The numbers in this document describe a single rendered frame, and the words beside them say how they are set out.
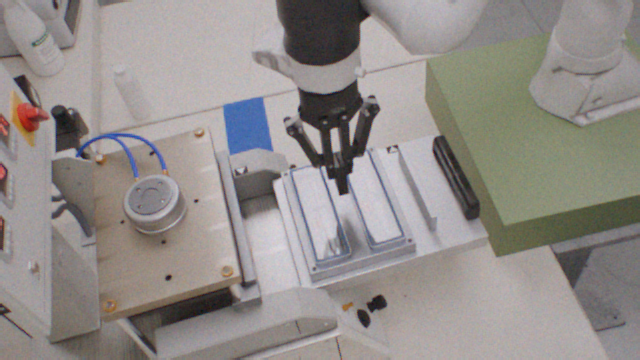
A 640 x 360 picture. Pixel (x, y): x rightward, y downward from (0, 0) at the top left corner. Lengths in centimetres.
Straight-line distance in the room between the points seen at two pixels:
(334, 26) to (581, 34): 60
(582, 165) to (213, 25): 101
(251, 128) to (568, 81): 68
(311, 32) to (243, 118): 82
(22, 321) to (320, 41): 44
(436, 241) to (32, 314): 56
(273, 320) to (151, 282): 18
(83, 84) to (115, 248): 81
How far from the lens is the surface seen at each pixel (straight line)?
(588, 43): 117
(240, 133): 142
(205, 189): 88
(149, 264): 84
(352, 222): 94
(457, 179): 97
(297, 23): 65
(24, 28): 161
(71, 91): 162
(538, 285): 119
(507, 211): 112
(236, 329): 88
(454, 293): 116
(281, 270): 99
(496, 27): 281
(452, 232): 96
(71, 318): 100
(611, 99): 130
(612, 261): 215
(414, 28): 62
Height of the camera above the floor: 179
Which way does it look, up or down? 53 degrees down
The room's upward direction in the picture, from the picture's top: 10 degrees counter-clockwise
